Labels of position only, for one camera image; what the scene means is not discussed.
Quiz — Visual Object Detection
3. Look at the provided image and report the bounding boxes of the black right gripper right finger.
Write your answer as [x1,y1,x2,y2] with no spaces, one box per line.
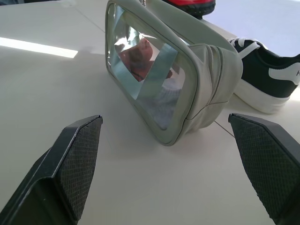
[228,113,300,225]

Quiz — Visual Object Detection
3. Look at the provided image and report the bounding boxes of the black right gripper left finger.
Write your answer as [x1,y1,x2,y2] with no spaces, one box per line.
[0,114,104,225]

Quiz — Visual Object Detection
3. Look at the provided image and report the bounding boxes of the grey clear toiletry pouch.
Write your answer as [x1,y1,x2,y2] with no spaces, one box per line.
[105,0,242,146]

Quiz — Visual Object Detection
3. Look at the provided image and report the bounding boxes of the black and white sneaker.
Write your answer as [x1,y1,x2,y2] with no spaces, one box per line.
[226,37,300,115]

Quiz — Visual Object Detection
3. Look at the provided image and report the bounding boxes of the red and black shoe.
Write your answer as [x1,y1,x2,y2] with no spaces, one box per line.
[161,0,216,17]

